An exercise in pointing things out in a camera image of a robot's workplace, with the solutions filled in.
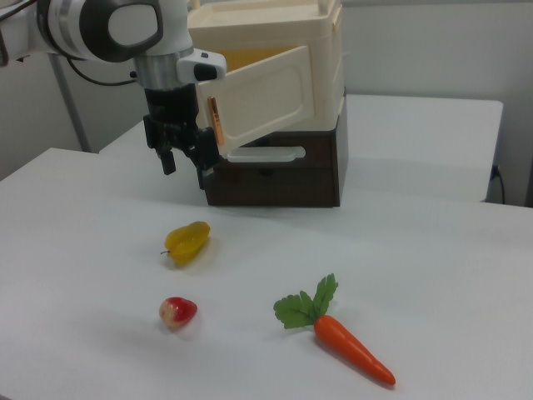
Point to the red toy radish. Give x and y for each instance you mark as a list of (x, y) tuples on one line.
[(177, 312)]

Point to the orange toy carrot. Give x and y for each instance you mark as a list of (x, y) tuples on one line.
[(350, 346)]

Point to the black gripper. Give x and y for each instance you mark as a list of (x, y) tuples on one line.
[(170, 106)]

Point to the yellow toy starfruit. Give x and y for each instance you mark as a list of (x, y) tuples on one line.
[(187, 243)]

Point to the cream plastic cabinet body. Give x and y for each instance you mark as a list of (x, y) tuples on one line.
[(325, 50)]

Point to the cream cabinet door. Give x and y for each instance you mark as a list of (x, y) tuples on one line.
[(262, 100)]

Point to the grey metal pole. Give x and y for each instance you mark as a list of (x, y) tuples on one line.
[(71, 104)]

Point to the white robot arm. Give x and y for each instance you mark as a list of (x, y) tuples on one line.
[(104, 25)]

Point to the dark brown drawer base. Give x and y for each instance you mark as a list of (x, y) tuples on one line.
[(291, 183)]

